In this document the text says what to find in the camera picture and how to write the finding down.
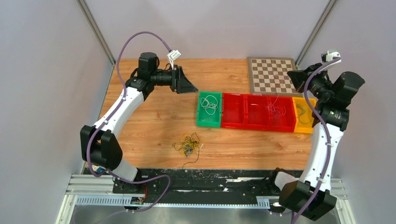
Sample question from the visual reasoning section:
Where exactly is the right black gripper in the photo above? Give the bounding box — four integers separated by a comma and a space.
286, 63, 332, 101

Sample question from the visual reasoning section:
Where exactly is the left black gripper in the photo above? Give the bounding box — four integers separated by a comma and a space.
150, 64, 198, 94

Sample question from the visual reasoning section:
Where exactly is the white thin cable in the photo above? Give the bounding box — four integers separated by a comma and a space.
199, 94, 219, 116

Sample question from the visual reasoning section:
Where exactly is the pink thin cable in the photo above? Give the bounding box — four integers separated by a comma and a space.
266, 103, 287, 119
269, 74, 293, 107

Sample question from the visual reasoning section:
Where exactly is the coloured cable bundle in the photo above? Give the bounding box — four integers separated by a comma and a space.
171, 132, 205, 158

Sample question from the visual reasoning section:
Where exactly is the black thin cable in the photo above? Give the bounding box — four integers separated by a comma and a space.
182, 145, 201, 170

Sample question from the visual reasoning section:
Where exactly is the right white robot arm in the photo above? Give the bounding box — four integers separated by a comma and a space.
267, 61, 365, 224

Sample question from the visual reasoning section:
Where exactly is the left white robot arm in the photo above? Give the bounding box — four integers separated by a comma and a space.
80, 50, 198, 193

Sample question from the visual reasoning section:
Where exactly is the wooden chessboard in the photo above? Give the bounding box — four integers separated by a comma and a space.
247, 56, 302, 97

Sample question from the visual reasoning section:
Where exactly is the green plastic bin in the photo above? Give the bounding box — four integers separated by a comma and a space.
197, 91, 222, 127

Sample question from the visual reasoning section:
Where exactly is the yellow plastic bin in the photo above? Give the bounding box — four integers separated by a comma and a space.
292, 97, 314, 134

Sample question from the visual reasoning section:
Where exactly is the red bin right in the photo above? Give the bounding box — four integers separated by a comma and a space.
268, 96, 296, 133

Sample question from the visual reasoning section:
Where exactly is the red bin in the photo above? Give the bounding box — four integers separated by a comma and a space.
220, 92, 246, 129
246, 94, 272, 131
268, 96, 296, 133

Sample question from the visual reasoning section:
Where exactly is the red bin middle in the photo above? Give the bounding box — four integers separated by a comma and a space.
246, 94, 272, 131

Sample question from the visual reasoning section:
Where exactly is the red bin left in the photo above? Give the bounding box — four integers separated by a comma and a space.
220, 92, 246, 129

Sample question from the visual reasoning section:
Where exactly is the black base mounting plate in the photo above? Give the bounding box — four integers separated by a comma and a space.
83, 167, 305, 205

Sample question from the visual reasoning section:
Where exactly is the blue white toy block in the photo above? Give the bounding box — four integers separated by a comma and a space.
92, 165, 105, 174

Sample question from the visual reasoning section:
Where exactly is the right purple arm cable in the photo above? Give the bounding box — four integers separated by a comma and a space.
269, 57, 342, 224

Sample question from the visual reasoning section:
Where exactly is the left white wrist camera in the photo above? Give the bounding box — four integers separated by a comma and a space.
167, 50, 181, 69

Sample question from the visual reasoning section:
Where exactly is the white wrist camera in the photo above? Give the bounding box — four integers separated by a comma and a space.
321, 49, 341, 63
167, 50, 181, 69

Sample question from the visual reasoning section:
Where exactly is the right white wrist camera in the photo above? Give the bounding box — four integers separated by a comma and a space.
321, 49, 341, 63

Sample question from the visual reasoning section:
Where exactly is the right aluminium corner post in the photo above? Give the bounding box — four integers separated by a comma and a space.
295, 0, 338, 68

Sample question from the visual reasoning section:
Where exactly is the aluminium corner post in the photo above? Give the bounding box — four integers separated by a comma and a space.
76, 0, 116, 66
295, 0, 338, 68

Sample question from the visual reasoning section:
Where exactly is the white slotted cable duct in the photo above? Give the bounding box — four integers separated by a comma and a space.
75, 196, 270, 209

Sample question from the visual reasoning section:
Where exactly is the left aluminium corner post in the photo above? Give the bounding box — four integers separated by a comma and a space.
76, 0, 116, 66

